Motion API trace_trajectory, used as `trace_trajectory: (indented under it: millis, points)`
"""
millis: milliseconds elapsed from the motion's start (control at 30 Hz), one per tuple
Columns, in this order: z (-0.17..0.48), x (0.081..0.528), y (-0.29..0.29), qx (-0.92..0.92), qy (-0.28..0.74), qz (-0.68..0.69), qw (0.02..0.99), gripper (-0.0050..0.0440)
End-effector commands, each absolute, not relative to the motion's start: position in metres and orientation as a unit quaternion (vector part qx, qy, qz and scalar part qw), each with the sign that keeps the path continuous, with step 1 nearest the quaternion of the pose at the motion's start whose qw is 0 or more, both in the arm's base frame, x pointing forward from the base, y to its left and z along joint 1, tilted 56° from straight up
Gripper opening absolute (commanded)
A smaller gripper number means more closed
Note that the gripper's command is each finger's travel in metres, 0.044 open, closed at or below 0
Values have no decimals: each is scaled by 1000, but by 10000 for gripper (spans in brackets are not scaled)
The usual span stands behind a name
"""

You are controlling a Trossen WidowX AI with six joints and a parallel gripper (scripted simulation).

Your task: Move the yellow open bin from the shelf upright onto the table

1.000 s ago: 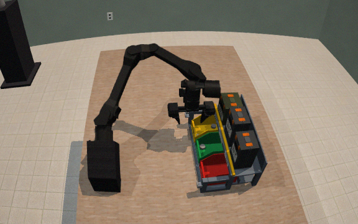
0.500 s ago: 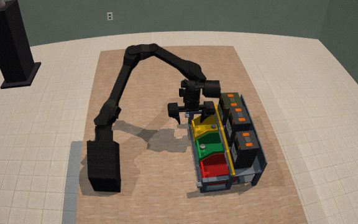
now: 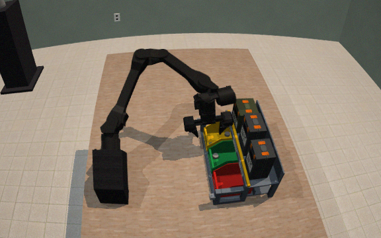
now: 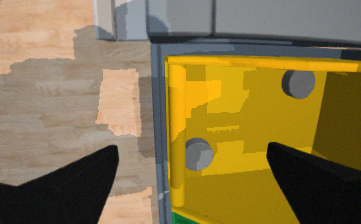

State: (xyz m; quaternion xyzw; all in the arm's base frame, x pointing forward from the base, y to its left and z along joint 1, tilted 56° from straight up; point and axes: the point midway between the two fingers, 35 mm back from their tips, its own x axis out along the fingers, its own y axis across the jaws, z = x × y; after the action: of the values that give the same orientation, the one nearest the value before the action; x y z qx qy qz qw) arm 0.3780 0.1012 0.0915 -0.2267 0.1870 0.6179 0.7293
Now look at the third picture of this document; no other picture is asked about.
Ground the green open bin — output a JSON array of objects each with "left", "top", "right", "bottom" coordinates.
[{"left": 208, "top": 140, "right": 238, "bottom": 174}]

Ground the red open bin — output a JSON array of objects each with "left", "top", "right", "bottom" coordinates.
[{"left": 212, "top": 163, "right": 243, "bottom": 197}]

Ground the olive green tool case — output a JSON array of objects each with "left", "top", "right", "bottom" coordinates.
[{"left": 232, "top": 98, "right": 259, "bottom": 133}]

